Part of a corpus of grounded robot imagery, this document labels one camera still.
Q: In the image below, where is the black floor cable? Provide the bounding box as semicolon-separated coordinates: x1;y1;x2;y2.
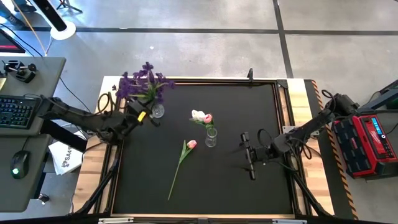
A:
58;77;91;113

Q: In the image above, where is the black tower with white base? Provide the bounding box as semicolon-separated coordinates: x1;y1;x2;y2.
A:
30;0;77;41

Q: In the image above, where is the yellow cable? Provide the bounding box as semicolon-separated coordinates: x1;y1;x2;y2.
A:
11;0;48;57

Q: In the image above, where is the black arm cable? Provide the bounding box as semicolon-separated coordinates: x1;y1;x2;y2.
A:
97;91;121;116
257;128;274;147

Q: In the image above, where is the black aluminium table frame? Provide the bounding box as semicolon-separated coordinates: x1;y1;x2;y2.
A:
67;77;335;224

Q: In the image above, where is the red black power station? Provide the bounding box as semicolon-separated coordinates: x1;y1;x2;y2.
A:
331;114;398;180

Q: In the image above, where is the cut-glass bulbous vase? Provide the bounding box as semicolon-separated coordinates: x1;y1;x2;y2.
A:
151;103;166;119

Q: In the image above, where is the dark metal stand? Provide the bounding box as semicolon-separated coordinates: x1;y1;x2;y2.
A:
360;79;398;114

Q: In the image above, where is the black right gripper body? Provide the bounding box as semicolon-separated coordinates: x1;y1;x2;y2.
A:
241;131;276;181

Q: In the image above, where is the white printed paper bag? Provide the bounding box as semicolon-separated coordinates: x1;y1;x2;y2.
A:
48;130;86;175

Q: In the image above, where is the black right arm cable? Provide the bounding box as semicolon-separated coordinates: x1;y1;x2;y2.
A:
257;128;274;147

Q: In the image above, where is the pink tulip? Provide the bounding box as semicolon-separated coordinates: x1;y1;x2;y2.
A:
167;139;198;202
202;113;216;134

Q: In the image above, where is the purple flower spray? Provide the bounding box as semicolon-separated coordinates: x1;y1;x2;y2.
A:
133;61;177;105
114;71;150;105

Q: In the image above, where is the slim smooth glass vase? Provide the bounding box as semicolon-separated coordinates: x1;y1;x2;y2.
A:
205;126;218;148

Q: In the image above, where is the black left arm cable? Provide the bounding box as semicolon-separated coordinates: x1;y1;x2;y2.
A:
97;91;121;116

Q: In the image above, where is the black panel with hazard stripes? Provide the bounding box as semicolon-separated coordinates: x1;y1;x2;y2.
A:
303;79;360;221

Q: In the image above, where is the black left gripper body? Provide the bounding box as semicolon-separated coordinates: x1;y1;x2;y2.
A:
126;98;154;127

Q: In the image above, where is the black table mat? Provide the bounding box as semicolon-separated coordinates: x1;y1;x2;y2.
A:
112;83;295;215

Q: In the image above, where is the black backlit keyboard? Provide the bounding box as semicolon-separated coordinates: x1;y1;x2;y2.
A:
0;95;42;130

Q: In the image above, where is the black tripod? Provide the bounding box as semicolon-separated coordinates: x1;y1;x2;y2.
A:
55;0;83;14

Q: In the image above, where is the silver frame bracket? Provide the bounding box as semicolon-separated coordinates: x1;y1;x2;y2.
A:
272;218;308;224
98;217;134;224

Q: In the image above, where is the grey desk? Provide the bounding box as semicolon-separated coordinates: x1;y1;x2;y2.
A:
0;57;67;137
0;133;53;213

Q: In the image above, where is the black clamp gadget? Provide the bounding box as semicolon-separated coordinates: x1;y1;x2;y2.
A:
2;60;37;84

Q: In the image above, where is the black computer monitor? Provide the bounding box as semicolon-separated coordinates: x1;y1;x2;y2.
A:
0;28;26;54

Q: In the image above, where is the black computer mouse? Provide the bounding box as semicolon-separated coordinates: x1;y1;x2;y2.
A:
10;150;31;180

